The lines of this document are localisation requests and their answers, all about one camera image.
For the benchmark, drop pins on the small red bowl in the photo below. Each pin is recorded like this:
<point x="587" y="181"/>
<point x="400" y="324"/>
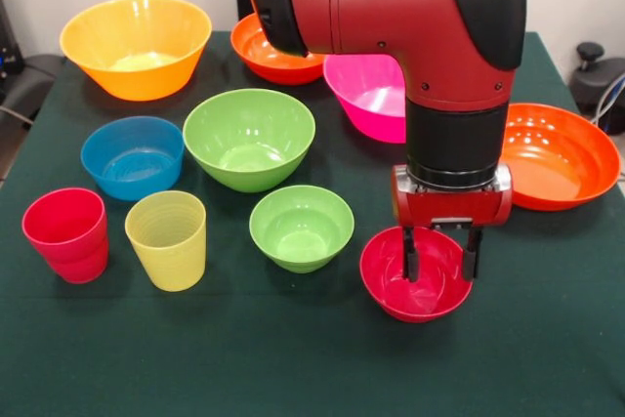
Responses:
<point x="386" y="280"/>

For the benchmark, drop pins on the red cup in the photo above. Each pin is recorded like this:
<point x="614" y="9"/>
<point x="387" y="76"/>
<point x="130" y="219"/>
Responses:
<point x="80" y="270"/>
<point x="63" y="221"/>

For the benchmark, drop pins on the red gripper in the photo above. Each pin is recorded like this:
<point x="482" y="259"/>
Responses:
<point x="449" y="207"/>

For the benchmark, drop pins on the large green bowl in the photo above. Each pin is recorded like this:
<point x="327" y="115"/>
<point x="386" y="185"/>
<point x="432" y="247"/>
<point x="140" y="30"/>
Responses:
<point x="246" y="153"/>

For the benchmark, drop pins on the large yellow-orange bowl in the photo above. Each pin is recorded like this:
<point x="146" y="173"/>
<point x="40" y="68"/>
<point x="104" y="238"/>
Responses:
<point x="137" y="80"/>

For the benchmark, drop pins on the dark grey seat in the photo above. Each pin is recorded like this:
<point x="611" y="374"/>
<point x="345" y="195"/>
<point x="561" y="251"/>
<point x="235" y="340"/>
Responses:
<point x="29" y="85"/>

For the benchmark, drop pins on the small green bowl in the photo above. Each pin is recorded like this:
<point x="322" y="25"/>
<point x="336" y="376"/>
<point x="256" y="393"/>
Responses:
<point x="300" y="241"/>

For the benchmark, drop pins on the dark green tablecloth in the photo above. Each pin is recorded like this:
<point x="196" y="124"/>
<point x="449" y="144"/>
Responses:
<point x="342" y="363"/>

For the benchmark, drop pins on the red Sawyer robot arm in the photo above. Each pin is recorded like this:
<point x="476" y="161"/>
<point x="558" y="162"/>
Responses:
<point x="390" y="2"/>

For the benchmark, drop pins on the black knob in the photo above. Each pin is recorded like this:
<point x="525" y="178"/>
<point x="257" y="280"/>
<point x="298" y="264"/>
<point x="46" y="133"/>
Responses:
<point x="590" y="53"/>

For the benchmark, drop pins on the large pink bowl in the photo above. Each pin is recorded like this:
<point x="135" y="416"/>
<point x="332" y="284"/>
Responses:
<point x="371" y="109"/>

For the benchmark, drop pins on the black round base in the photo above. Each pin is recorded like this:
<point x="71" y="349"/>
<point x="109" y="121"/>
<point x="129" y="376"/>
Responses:
<point x="593" y="87"/>

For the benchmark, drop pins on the black equipment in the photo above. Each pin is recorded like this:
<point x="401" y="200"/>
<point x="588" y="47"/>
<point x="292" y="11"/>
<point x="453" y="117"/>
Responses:
<point x="9" y="46"/>

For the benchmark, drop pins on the yellow cup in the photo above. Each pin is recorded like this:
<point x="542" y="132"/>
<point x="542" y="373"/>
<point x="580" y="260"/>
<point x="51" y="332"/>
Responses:
<point x="168" y="251"/>

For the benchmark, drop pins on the orange shallow bowl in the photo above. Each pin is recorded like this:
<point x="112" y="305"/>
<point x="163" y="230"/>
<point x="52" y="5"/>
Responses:
<point x="263" y="63"/>
<point x="556" y="168"/>

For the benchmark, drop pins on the blue bowl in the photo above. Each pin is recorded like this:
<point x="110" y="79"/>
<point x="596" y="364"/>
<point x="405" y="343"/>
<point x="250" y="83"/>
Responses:
<point x="133" y="173"/>

